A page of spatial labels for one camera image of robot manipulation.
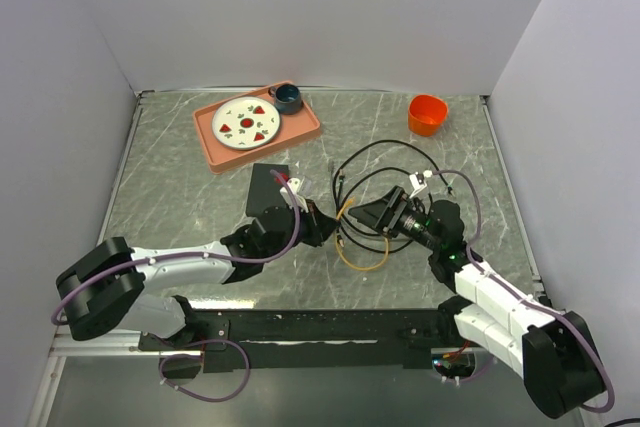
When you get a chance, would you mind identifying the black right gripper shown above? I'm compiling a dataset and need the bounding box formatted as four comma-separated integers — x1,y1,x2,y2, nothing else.
349,185,441,252

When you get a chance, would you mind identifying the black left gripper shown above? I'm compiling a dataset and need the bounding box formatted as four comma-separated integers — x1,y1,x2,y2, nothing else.
262,197,341,263

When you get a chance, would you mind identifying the yellow ethernet cable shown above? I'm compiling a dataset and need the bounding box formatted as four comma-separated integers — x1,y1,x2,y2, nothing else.
333,199,391,272

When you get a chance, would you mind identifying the black network switch box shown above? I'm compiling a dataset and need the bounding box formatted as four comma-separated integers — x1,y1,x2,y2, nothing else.
245,163,290,217

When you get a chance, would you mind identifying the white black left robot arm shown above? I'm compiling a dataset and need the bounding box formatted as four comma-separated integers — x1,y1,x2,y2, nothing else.
51,200,338,349

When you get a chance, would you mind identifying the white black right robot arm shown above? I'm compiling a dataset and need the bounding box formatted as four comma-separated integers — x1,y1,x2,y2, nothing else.
348,187,608,419

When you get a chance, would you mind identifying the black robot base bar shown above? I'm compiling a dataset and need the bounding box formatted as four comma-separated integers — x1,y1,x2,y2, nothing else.
138,300,480,373

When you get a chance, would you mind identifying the orange plastic cup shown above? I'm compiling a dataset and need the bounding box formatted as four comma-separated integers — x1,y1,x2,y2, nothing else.
408,94,448,137

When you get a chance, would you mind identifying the white plate with strawberries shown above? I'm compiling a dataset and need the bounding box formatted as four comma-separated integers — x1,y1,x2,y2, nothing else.
211,96,281,150

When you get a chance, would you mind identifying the dark blue mug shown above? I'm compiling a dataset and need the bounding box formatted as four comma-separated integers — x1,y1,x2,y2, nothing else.
269,83,303,115

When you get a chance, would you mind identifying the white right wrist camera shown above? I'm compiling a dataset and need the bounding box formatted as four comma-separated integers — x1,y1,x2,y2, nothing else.
409,170,433,199

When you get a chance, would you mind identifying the long black ethernet cable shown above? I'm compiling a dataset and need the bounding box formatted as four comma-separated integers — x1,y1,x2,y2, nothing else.
331,140,441,254

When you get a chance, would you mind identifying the short black ethernet cable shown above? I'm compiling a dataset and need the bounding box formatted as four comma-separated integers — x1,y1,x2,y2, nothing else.
424,169,456,197

